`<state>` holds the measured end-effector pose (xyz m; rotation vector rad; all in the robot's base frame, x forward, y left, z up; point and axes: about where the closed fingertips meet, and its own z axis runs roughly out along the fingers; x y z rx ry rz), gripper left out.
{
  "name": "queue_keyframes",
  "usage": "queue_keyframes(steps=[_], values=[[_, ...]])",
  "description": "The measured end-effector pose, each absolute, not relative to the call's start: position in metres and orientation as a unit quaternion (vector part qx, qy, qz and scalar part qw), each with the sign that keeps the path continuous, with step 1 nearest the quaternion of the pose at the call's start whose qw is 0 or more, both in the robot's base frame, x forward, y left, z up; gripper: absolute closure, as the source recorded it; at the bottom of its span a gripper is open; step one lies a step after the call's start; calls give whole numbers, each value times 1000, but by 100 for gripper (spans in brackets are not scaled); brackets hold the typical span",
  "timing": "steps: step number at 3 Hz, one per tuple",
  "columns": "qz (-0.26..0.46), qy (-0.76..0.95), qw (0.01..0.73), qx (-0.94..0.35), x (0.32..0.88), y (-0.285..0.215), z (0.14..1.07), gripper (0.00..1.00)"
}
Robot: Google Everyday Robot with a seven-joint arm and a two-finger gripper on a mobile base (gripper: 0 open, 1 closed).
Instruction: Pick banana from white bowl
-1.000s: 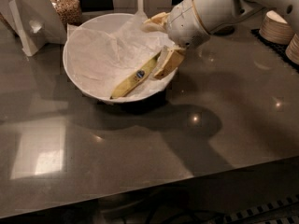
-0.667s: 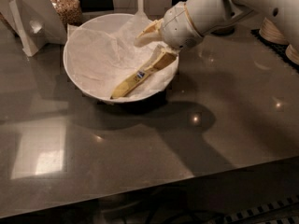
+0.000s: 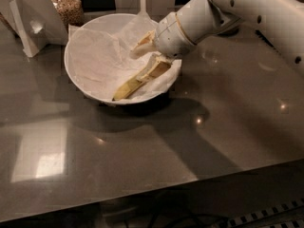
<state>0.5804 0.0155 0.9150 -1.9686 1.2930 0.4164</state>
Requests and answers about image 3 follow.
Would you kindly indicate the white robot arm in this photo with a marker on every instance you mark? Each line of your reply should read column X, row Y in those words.
column 280, row 22

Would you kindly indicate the white paper liner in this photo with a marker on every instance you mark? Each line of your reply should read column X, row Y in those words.
column 98, row 60

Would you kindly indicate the glass jar of grains left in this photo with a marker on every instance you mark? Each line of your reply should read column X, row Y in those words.
column 70, row 11

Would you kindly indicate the glass jar of grains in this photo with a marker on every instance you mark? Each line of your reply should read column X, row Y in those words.
column 70, row 11
column 229, row 32

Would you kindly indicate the black white striped strip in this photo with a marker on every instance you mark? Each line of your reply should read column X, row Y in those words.
column 284, row 215

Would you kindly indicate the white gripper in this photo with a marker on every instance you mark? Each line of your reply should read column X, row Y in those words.
column 168, row 37

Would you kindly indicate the yellow banana with sticker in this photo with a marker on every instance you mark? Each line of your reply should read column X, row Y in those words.
column 127, row 88

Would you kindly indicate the glass jar of grains right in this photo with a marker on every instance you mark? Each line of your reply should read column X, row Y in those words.
column 229, row 32

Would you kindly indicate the white bowl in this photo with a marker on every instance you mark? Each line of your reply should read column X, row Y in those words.
column 104, row 22

